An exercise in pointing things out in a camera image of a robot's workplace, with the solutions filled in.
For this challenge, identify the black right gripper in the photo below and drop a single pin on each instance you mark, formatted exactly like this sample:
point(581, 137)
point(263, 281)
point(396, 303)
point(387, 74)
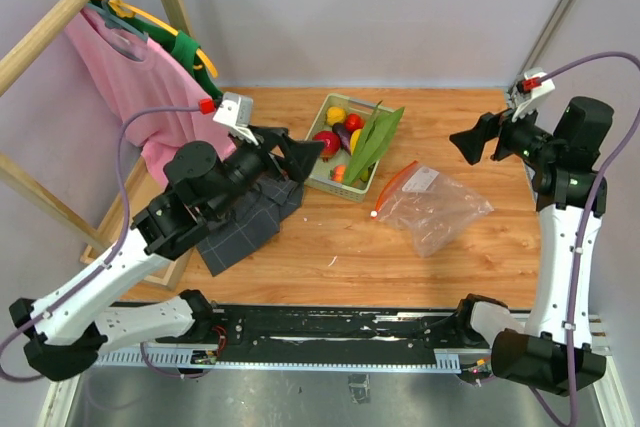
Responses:
point(471, 142)

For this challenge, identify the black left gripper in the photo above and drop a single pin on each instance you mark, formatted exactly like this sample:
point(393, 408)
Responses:
point(299, 156)

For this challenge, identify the red fake apple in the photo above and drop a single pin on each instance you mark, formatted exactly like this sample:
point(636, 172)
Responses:
point(332, 144)

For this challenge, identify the orange fake peach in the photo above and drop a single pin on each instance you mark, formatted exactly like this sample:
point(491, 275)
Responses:
point(337, 173)

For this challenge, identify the purple fake eggplant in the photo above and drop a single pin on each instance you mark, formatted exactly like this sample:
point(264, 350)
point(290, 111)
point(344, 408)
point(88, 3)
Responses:
point(343, 135)

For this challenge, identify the yellow fake orange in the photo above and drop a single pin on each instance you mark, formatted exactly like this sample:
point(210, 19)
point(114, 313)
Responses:
point(334, 115)

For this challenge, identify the yellow fake banana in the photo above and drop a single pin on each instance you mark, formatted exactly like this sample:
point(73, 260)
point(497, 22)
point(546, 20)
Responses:
point(355, 135)

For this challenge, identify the clear zip top bag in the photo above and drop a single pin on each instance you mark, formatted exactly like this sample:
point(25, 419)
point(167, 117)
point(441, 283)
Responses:
point(431, 206)

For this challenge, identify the green fake leafy vegetable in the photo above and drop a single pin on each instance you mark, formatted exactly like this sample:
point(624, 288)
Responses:
point(373, 142)

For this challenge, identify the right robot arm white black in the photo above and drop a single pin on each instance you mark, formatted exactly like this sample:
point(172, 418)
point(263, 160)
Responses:
point(552, 351)

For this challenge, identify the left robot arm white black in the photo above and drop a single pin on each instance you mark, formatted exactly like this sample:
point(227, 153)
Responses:
point(69, 329)

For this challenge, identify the light green plastic basket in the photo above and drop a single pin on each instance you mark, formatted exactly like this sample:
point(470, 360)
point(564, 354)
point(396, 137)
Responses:
point(319, 177)

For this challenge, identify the dark grey checked cloth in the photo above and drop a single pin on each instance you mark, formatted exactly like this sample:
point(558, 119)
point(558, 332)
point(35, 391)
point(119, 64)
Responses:
point(251, 223)

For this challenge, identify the green t-shirt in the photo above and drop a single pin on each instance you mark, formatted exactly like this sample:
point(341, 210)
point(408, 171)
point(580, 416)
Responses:
point(195, 67)

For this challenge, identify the pink t-shirt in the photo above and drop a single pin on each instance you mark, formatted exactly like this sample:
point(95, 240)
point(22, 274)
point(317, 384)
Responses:
point(133, 75)

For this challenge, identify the grey clothes hanger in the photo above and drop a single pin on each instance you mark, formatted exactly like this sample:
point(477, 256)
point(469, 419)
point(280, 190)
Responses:
point(113, 21)

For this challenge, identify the wooden clothes rack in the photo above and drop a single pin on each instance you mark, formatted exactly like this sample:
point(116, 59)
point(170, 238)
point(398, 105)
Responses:
point(55, 124)

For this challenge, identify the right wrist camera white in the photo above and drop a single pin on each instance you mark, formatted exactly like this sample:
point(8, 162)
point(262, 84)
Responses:
point(527, 93)

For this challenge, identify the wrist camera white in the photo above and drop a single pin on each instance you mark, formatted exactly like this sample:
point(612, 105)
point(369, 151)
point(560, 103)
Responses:
point(232, 111)
point(527, 93)

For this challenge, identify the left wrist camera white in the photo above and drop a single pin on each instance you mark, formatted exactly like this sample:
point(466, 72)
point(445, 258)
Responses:
point(232, 111)

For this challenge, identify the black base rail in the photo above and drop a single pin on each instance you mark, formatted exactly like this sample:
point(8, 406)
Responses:
point(319, 338)

